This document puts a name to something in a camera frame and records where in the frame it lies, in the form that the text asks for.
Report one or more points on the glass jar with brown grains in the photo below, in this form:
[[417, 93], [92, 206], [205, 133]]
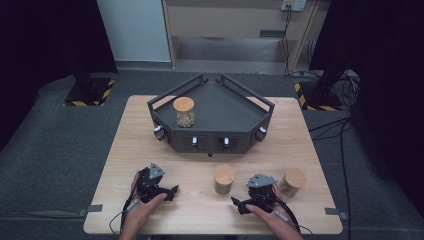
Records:
[[294, 178]]

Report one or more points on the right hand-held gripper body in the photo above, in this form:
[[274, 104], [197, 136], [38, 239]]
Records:
[[261, 195]]

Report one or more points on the white panel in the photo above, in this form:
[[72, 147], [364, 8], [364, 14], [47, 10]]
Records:
[[135, 30]]

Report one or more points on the glass jar with pale beans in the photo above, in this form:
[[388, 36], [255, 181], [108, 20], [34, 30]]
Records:
[[184, 110]]

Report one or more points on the person's left hand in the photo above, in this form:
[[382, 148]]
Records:
[[140, 213]]

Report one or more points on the black corner shelf rack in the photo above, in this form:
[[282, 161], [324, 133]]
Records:
[[220, 113]]

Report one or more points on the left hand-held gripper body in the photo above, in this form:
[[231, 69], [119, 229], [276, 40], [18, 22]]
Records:
[[150, 183]]

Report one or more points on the person's right hand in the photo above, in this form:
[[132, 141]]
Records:
[[278, 221]]

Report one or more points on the black curtain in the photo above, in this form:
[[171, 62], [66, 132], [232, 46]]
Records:
[[40, 40], [386, 66]]

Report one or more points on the glass jar with green beans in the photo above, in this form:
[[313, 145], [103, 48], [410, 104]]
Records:
[[224, 176]]

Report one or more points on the black stand with striped base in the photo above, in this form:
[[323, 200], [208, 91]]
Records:
[[320, 96], [88, 93]]

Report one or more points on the grey tape strip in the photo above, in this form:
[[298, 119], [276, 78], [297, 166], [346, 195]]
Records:
[[90, 209], [336, 212]]

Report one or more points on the white wall socket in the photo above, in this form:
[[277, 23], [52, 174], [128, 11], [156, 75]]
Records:
[[294, 4]]

